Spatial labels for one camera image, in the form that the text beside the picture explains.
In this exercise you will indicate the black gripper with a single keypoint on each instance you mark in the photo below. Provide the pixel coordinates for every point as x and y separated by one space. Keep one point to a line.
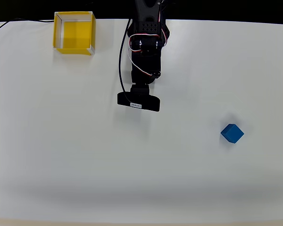
142 79

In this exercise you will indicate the blue cube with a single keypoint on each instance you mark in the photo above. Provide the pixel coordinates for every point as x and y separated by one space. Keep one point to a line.
232 133

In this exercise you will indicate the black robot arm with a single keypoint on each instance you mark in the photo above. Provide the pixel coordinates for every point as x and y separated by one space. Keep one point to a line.
147 26

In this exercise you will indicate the yellow cardboard box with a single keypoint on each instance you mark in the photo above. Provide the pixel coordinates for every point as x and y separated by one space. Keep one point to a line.
75 30

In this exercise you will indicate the black webcam bar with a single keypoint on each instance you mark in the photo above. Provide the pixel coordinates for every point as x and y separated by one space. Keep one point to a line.
141 100

